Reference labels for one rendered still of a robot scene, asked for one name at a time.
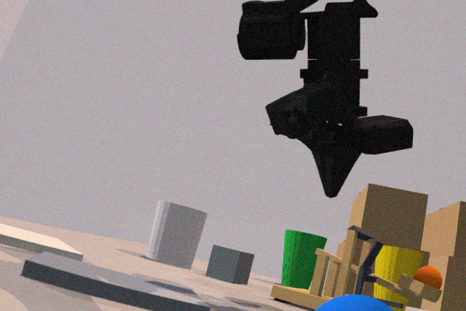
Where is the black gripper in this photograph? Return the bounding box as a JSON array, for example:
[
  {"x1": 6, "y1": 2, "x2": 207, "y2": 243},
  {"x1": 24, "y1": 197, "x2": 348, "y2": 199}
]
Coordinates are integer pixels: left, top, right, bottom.
[{"x1": 297, "y1": 59, "x2": 414, "y2": 198}]

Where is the orange ball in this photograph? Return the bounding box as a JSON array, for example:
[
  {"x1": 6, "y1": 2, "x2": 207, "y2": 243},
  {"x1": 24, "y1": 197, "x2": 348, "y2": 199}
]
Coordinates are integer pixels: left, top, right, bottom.
[{"x1": 414, "y1": 266, "x2": 443, "y2": 290}]

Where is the blue ball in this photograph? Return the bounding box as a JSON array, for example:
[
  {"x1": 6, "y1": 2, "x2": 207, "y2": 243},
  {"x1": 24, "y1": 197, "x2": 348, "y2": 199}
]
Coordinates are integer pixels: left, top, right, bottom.
[{"x1": 315, "y1": 294, "x2": 394, "y2": 311}]

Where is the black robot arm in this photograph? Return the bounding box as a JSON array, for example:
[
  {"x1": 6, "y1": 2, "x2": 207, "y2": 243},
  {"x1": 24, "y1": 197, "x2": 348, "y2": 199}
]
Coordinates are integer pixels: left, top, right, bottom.
[{"x1": 237, "y1": 0, "x2": 378, "y2": 139}]

